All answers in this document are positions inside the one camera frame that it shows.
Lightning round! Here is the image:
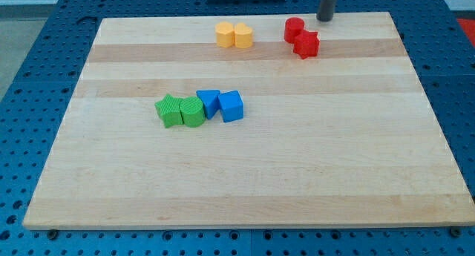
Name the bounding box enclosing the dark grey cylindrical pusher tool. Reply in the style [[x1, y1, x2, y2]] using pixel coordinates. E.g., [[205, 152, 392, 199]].
[[317, 0, 338, 22]]

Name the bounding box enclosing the yellow hexagon block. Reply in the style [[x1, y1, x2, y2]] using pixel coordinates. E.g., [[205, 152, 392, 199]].
[[214, 22, 235, 48]]

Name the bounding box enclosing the red cylinder block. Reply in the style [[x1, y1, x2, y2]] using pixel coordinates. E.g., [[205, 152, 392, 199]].
[[284, 17, 305, 44]]

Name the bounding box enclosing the red star block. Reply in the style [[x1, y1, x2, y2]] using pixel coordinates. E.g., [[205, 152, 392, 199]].
[[293, 30, 320, 59]]

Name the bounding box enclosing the yellow heart block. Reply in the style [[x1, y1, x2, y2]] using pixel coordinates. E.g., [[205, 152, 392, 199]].
[[235, 22, 253, 49]]

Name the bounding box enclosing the wooden board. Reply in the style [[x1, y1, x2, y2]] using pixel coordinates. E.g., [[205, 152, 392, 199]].
[[23, 12, 474, 230]]

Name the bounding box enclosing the blue cube block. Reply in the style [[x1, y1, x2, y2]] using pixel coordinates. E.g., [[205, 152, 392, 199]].
[[218, 91, 243, 122]]

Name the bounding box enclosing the blue triangle block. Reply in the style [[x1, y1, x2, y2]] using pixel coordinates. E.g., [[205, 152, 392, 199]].
[[196, 90, 220, 119]]

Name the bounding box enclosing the green cylinder block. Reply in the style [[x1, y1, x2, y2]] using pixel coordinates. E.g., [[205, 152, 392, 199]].
[[180, 96, 206, 128]]

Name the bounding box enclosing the green star block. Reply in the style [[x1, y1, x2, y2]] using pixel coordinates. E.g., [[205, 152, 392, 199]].
[[154, 94, 183, 128]]

